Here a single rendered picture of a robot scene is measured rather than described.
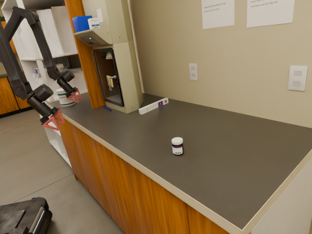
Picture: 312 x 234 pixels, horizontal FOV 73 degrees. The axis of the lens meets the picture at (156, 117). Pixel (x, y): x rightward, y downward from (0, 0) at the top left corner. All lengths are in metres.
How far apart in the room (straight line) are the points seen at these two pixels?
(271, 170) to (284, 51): 0.58
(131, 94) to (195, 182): 0.89
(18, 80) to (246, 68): 1.16
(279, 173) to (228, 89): 0.67
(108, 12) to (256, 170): 1.15
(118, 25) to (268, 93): 0.96
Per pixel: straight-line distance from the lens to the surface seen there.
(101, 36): 1.38
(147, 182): 1.00
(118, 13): 1.46
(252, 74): 1.27
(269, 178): 0.83
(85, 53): 1.73
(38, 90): 1.20
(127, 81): 1.47
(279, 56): 1.20
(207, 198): 0.73
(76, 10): 1.75
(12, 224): 2.07
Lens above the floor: 1.44
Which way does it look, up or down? 22 degrees down
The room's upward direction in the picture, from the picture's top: 8 degrees counter-clockwise
